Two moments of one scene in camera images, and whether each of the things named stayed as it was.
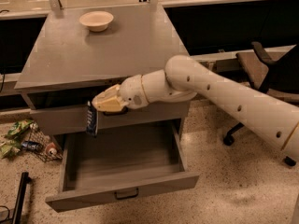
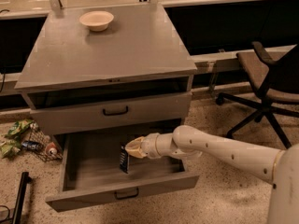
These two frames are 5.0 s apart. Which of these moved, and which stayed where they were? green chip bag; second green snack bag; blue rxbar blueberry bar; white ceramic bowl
Moved: blue rxbar blueberry bar
Stayed: white ceramic bowl; second green snack bag; green chip bag
